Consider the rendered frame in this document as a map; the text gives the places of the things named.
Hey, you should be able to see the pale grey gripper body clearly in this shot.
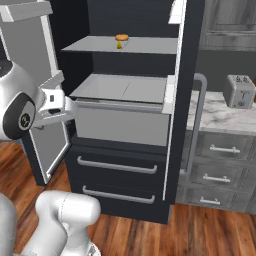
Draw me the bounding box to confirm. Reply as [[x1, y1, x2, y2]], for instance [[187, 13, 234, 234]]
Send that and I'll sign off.
[[33, 96, 78, 129]]

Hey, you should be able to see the grey glass fridge shelf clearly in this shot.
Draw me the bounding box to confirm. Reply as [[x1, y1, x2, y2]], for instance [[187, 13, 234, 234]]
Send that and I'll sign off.
[[69, 73, 168, 105]]

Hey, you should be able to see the fridge door with white lining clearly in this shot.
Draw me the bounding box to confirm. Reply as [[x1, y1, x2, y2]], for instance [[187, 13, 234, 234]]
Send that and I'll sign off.
[[0, 0, 73, 187]]

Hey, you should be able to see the dark fridge body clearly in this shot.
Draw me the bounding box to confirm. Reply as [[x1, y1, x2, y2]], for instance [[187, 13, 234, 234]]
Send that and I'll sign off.
[[49, 0, 188, 225]]

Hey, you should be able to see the grey crisper drawer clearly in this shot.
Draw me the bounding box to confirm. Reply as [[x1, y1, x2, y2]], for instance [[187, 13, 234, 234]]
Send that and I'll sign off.
[[73, 98, 173, 148]]

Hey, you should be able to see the dark freezer drawer front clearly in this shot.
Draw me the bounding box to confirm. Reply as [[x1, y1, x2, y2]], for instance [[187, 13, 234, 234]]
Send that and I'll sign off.
[[65, 146, 168, 196], [69, 181, 172, 225]]

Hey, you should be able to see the brown round bun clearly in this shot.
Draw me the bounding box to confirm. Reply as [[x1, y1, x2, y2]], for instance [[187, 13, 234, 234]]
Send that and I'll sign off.
[[114, 33, 130, 42]]

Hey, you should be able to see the grey wooden drawer front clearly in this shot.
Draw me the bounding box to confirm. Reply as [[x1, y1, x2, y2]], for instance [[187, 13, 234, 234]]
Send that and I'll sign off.
[[185, 187, 240, 210], [198, 130, 255, 162], [192, 162, 248, 190]]

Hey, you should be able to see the grey toaster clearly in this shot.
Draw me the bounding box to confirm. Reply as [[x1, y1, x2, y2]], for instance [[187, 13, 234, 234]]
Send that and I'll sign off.
[[222, 74, 256, 109]]

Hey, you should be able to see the grey freezer drawer handle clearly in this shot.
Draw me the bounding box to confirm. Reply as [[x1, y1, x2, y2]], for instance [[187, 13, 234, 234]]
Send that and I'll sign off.
[[82, 184, 157, 205], [76, 155, 159, 175]]

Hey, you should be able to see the dark fridge door with handle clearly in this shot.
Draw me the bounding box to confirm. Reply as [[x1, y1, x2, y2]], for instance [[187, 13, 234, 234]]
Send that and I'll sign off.
[[162, 0, 206, 202]]

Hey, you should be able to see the grey fridge door handle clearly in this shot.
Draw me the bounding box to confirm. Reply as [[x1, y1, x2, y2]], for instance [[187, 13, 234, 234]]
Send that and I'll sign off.
[[180, 72, 208, 177]]

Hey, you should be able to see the silver drawer handle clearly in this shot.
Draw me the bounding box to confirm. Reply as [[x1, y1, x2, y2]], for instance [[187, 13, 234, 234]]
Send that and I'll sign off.
[[208, 144, 241, 155], [202, 173, 232, 184], [198, 196, 222, 206]]

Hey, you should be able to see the grey wooden wall cupboard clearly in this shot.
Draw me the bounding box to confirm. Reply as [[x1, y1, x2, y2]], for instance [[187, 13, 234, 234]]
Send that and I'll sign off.
[[199, 0, 256, 52]]

